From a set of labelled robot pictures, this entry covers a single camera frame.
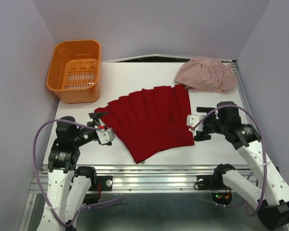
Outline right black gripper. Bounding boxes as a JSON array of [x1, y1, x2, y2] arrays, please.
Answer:
[[193, 105, 227, 140]]

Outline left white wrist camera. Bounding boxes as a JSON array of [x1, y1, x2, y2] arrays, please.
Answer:
[[96, 126, 115, 146]]

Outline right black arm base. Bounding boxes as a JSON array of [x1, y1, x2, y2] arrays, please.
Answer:
[[193, 164, 242, 191]]

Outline aluminium rail frame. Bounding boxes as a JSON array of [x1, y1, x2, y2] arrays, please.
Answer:
[[18, 56, 289, 231]]

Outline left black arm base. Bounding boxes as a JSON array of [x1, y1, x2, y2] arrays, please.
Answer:
[[88, 175, 113, 192]]

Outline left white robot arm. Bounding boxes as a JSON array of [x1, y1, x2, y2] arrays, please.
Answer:
[[37, 112, 115, 231]]

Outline red pleated skirt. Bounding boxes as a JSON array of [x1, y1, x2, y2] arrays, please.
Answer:
[[95, 85, 194, 164]]

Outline pink pleated skirt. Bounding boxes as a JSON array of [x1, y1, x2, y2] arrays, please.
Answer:
[[174, 56, 238, 93]]

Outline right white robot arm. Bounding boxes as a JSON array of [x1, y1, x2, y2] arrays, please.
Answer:
[[186, 102, 289, 231]]

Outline orange plastic basket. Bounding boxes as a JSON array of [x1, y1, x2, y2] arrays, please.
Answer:
[[46, 39, 102, 104]]

